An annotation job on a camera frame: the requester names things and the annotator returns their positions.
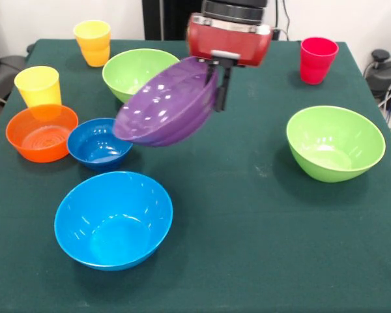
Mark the large light blue bowl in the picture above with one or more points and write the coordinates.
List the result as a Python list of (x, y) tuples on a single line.
[(114, 228)]

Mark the orange bowl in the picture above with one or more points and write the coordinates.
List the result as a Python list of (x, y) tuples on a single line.
[(40, 143)]

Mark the black panel with poles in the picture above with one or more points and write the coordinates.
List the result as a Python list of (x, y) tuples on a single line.
[(169, 19)]

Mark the green bowl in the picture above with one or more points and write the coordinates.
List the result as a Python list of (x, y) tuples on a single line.
[(335, 153), (130, 75)]

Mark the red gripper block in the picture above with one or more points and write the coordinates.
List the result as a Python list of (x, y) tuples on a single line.
[(228, 42)]

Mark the small dark blue bowl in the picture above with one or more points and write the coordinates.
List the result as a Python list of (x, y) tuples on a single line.
[(94, 150)]

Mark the yellow orange cup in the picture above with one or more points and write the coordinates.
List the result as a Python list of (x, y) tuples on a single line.
[(92, 49)]

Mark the red cup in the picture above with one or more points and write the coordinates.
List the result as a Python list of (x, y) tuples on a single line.
[(317, 65)]

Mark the purple bowl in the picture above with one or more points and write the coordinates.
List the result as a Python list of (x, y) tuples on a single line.
[(163, 111)]

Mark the dark green table cloth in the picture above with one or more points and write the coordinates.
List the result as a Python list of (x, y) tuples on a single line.
[(247, 244)]

